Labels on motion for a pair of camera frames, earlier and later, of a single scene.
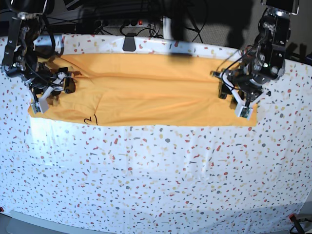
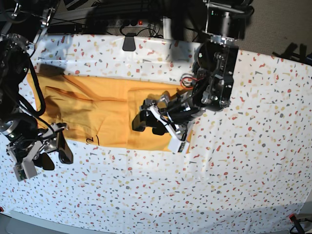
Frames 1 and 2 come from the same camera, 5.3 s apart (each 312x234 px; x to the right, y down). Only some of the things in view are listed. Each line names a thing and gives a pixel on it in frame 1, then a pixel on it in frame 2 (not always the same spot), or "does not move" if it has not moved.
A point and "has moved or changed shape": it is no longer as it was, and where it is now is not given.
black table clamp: x=129 y=44 does not move
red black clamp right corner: x=297 y=225 does not move
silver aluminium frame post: x=167 y=28 does not move
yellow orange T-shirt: x=146 y=89 has moved or changed shape
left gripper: x=44 y=79 → x=27 y=145
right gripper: x=244 y=80 → x=149 y=117
